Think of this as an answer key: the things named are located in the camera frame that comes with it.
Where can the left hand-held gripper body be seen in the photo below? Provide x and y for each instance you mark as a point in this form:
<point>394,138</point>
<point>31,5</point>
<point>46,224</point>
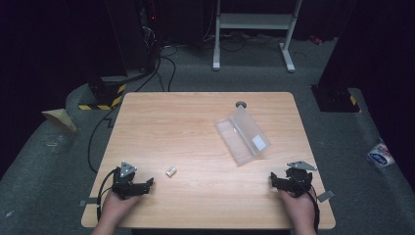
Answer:
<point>123,185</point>

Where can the clear plastic pencil case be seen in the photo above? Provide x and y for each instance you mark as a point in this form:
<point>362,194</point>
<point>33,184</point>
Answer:
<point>243,135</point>

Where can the black yellow striped base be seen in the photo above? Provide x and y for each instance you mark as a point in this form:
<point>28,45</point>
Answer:
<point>104,94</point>

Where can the person's left hand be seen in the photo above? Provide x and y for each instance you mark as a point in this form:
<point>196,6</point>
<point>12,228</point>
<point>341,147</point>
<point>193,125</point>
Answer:
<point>118,206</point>

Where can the white blue tissue pack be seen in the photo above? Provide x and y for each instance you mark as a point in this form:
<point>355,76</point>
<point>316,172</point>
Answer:
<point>380,156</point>

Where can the small white eraser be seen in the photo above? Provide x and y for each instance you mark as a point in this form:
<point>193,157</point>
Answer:
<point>171,171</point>

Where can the black base with yellow stripe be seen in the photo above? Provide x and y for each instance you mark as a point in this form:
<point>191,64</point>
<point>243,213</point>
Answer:
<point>337,99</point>

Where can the person's right hand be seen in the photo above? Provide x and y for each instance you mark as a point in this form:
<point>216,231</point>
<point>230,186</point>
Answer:
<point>298,209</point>

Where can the beige paper sheet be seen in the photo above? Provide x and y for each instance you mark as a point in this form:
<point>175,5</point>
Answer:
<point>60,118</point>

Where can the black computer tower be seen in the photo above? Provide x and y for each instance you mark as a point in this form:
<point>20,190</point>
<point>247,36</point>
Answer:
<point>133,32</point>

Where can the white metal stand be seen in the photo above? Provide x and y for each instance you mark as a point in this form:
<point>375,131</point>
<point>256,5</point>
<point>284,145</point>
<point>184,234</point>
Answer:
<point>253,21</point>

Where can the small black round cap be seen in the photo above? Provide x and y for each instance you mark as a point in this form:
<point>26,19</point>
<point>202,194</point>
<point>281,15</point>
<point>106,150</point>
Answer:
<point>241,104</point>

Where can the grey flat tag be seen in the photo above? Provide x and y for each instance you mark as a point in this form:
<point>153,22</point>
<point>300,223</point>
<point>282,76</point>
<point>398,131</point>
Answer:
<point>88,202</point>
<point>325,196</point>

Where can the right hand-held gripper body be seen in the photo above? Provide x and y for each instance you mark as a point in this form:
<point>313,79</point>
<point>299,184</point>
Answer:
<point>298,179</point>

